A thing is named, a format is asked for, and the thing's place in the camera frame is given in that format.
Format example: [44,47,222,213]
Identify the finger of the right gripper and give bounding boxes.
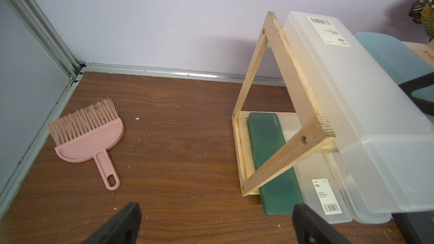
[399,72,434,115]

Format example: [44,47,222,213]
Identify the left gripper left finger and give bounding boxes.
[83,202,142,244]

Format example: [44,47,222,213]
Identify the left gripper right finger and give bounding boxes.
[292,203,350,244]

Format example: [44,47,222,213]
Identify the teal pencil case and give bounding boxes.
[356,32,434,122]

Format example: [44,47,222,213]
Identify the rounded translucent pencil case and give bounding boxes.
[324,152,392,224]

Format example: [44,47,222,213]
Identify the translucent labelled pencil case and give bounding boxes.
[277,113,353,225]

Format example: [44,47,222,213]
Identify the tall translucent white pencil case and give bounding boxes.
[284,11,434,214]

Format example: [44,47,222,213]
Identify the black pencil case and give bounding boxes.
[392,212,434,244]

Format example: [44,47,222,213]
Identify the dark green pencil case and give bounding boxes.
[247,113,304,216]

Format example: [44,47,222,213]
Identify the wooden two-tier shelf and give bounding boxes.
[231,11,434,197]

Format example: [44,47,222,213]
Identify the pink hand brush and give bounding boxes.
[47,98,124,191]

